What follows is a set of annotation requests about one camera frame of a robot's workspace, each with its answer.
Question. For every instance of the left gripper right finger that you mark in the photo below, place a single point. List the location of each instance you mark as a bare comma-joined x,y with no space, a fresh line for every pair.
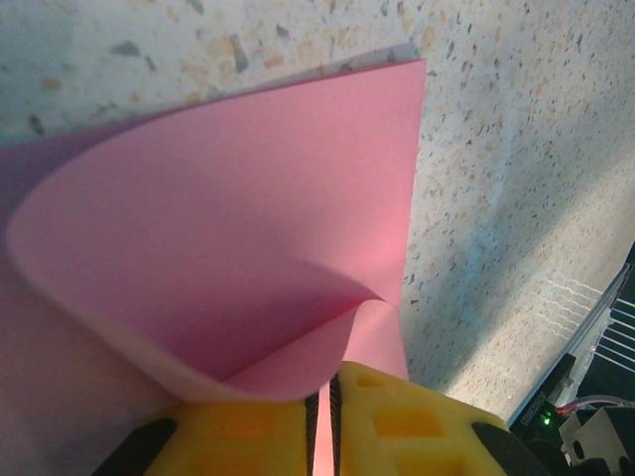
421,436

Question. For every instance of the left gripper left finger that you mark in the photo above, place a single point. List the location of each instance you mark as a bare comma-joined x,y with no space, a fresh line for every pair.
223,441

